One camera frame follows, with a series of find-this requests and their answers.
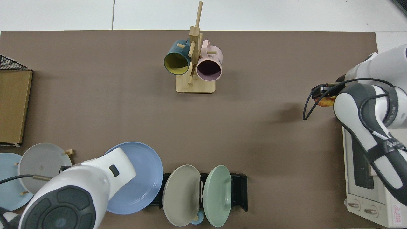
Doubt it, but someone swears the red yellow apple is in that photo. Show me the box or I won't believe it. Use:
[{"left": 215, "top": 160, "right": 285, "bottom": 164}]
[{"left": 314, "top": 95, "right": 336, "bottom": 108}]

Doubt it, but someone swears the wooden peg plate rack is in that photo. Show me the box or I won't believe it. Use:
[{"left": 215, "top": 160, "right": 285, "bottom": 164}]
[{"left": 14, "top": 149, "right": 75, "bottom": 195}]

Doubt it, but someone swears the grey plate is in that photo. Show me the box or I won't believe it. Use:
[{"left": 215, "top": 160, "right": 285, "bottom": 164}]
[{"left": 17, "top": 143, "right": 73, "bottom": 195}]

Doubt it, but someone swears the light blue plate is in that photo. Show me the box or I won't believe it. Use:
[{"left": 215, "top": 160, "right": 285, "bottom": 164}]
[{"left": 0, "top": 153, "right": 34, "bottom": 211}]

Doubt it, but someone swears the beige plate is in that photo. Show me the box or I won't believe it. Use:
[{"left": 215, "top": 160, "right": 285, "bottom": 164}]
[{"left": 162, "top": 164, "right": 201, "bottom": 227}]

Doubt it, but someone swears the black dish rack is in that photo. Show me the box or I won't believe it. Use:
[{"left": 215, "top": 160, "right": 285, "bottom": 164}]
[{"left": 145, "top": 173, "right": 248, "bottom": 212}]

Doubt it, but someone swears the pale green plate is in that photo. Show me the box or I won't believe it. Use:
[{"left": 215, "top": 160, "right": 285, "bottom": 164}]
[{"left": 203, "top": 165, "right": 232, "bottom": 228}]

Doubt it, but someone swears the brown table cloth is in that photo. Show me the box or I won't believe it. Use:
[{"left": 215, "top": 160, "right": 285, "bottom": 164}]
[{"left": 0, "top": 30, "right": 383, "bottom": 229}]

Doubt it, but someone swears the dark ribbed panel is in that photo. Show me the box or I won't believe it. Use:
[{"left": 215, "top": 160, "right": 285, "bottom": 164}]
[{"left": 390, "top": 0, "right": 407, "bottom": 17}]

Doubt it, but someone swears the pink mug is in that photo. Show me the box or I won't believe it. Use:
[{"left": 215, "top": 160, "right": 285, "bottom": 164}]
[{"left": 196, "top": 40, "right": 223, "bottom": 82}]

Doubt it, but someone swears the wooden cup stand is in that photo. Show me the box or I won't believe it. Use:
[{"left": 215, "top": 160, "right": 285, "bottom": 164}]
[{"left": 176, "top": 1, "right": 217, "bottom": 94}]

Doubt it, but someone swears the pale toaster oven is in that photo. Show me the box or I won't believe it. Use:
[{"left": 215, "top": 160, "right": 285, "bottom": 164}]
[{"left": 342, "top": 126, "right": 407, "bottom": 228}]

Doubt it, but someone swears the small blue round thing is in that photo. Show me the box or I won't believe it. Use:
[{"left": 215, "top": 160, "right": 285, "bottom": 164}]
[{"left": 190, "top": 210, "right": 205, "bottom": 225}]

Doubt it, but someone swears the red warning sticker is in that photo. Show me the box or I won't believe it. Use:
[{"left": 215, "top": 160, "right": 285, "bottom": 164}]
[{"left": 392, "top": 204, "right": 402, "bottom": 223}]

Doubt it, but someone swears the dark teal mug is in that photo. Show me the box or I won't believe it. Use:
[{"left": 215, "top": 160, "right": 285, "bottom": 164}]
[{"left": 163, "top": 39, "right": 192, "bottom": 76}]

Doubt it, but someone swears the wire basket with wooden floor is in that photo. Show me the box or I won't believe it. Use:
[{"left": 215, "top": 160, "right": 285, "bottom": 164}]
[{"left": 0, "top": 55, "right": 33, "bottom": 147}]

